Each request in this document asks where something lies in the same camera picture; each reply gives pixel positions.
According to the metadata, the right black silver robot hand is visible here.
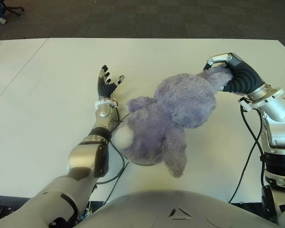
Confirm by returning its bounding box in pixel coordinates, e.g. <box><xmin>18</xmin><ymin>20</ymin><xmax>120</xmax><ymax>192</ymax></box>
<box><xmin>202</xmin><ymin>52</ymin><xmax>266</xmax><ymax>95</ymax></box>

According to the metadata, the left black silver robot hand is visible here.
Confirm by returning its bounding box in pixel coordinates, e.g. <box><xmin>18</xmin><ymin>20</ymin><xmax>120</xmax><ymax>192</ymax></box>
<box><xmin>96</xmin><ymin>64</ymin><xmax>125</xmax><ymax>99</ymax></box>

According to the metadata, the purple plush bunny doll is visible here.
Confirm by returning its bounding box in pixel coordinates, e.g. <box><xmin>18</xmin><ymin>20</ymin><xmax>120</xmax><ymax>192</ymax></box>
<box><xmin>111</xmin><ymin>66</ymin><xmax>233</xmax><ymax>178</ymax></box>

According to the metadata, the white plate black rim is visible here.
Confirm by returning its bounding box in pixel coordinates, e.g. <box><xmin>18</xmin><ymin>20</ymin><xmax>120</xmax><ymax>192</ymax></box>
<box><xmin>113</xmin><ymin>113</ymin><xmax>159</xmax><ymax>167</ymax></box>

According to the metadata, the silver robot torso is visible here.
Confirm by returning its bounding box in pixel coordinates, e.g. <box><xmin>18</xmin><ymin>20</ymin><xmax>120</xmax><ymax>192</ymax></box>
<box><xmin>71</xmin><ymin>189</ymin><xmax>276</xmax><ymax>228</ymax></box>

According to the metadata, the thin black signal cable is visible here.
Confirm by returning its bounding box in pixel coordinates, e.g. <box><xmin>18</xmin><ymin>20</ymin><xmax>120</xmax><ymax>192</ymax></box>
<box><xmin>228</xmin><ymin>105</ymin><xmax>259</xmax><ymax>204</ymax></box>
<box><xmin>103</xmin><ymin>105</ymin><xmax>131</xmax><ymax>205</ymax></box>

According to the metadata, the thick black power cable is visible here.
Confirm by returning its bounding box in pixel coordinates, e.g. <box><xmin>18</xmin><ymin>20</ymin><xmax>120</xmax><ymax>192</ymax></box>
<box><xmin>95</xmin><ymin>140</ymin><xmax>126</xmax><ymax>185</ymax></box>
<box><xmin>256</xmin><ymin>107</ymin><xmax>264</xmax><ymax>159</ymax></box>

